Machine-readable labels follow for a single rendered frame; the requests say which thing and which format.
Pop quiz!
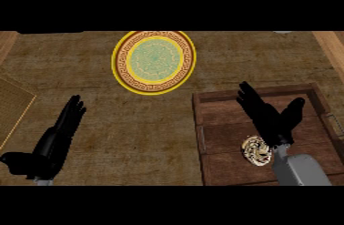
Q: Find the brown wooden tray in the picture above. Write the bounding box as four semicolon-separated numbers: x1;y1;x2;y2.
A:
192;82;344;187

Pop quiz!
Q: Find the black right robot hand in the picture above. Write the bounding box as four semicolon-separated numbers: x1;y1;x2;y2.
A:
235;80;307;147

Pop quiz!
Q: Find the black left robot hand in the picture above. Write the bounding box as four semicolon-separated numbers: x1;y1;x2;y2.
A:
0;95;89;181

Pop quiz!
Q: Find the yellow rimmed patterned plate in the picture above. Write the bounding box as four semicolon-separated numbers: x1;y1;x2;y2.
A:
111;30;198;97

